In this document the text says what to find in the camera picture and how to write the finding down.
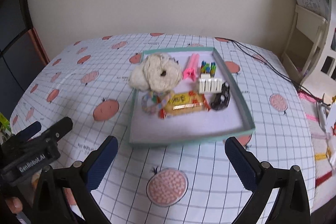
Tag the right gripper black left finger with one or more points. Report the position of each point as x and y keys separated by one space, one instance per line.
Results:
x=64 y=195

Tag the cream shelf unit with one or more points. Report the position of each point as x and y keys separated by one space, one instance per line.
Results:
x=309 y=54

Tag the cream hair claw clip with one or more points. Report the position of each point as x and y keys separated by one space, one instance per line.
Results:
x=208 y=84

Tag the left hand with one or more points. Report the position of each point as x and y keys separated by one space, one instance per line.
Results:
x=14 y=204

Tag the dark blue cabinet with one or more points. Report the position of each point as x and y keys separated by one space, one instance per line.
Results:
x=22 y=54

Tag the green shallow box tray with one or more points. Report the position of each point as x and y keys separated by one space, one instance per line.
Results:
x=189 y=116

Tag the pink long hair clip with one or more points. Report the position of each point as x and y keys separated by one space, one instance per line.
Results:
x=191 y=69

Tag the cream lace scrunchie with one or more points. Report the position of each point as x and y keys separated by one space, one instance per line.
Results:
x=158 y=72

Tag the grid fruit print tablecloth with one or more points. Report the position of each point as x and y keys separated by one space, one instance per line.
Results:
x=192 y=183

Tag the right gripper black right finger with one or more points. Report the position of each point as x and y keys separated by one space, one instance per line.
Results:
x=291 y=204

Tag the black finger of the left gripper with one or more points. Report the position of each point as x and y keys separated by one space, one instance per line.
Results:
x=57 y=131
x=29 y=132

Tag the yellow rice cracker snack packet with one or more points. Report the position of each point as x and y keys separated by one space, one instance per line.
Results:
x=184 y=103

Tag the black toy car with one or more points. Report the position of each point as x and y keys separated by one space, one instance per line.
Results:
x=222 y=99

